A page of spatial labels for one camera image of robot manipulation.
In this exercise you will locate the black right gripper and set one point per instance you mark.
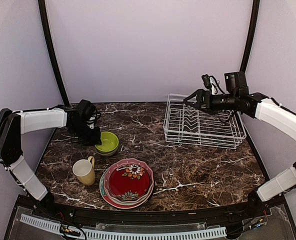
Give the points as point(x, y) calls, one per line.
point(201, 93)

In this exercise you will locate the pink dotted bowl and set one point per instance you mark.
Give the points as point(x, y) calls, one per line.
point(121, 163)

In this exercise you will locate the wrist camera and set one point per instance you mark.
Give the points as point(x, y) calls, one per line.
point(93, 120)
point(210, 84)

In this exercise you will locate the pale yellow mug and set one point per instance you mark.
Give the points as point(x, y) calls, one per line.
point(83, 169)

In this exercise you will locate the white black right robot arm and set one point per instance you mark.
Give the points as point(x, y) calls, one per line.
point(257, 106)

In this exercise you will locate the lime green cup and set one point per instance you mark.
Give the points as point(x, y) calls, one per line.
point(109, 142)

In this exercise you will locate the pale green glass cup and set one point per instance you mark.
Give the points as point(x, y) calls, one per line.
point(107, 154)

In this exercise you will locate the right black frame post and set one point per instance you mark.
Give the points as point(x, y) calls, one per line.
point(250, 35)

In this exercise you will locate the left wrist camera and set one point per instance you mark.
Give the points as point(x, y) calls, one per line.
point(93, 120)

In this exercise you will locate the striped rim cream plate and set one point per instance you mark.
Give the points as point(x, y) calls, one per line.
point(151, 194)

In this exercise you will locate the white slotted cable duct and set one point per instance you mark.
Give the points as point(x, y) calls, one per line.
point(125, 233)

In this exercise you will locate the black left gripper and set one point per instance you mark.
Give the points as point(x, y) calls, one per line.
point(94, 140)

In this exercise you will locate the white wire dish rack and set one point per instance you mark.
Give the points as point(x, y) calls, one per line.
point(184, 124)

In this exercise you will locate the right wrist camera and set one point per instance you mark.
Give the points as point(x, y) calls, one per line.
point(210, 84)

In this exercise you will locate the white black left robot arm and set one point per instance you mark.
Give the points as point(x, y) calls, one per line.
point(80, 120)

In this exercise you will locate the small red flower plate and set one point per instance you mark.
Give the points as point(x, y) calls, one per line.
point(129, 182)

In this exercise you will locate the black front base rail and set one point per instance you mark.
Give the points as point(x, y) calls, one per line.
point(89, 208)

